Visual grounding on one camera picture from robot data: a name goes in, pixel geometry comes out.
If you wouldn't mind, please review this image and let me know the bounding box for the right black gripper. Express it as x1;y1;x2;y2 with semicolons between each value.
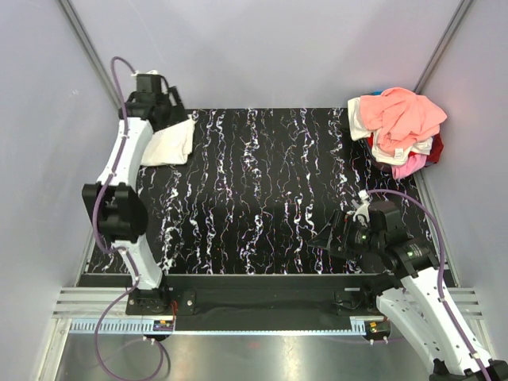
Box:
308;209;384;263

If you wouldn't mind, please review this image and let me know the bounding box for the white t-shirt robot print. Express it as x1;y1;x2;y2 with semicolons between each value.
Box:
141;118;194;167

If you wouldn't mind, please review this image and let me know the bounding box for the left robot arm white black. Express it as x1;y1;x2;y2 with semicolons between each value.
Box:
82;71;194;314

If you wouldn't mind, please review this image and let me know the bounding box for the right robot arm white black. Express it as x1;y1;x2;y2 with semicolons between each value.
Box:
308;201;507;380

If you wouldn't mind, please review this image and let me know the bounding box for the cream white t-shirt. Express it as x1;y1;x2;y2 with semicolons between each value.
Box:
347;97;433;166

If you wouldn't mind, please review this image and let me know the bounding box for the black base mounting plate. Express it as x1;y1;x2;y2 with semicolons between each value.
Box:
126;273;401;317

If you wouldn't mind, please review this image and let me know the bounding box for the red t-shirt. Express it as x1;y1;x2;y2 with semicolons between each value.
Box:
364;133;444;167

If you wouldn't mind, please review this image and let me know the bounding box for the salmon pink t-shirt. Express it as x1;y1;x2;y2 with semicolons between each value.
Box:
360;87;447;154

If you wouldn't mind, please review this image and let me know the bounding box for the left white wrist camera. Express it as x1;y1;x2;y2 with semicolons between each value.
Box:
131;70;160;77

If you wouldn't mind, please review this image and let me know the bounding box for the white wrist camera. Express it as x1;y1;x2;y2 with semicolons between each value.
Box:
346;190;370;227
131;70;160;77

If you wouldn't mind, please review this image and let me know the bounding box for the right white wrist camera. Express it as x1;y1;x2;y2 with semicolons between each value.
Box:
346;190;370;227

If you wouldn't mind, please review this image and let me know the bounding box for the left aluminium frame post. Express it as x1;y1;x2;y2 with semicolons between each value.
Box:
56;0;121;115

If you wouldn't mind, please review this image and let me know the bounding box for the aluminium frame post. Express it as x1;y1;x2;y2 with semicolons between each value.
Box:
414;0;475;94
56;0;121;115

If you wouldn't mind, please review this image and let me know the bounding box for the aluminium front rail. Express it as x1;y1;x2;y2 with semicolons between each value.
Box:
55;287;483;319

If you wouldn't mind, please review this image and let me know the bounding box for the right aluminium frame post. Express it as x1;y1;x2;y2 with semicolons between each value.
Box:
414;0;475;94

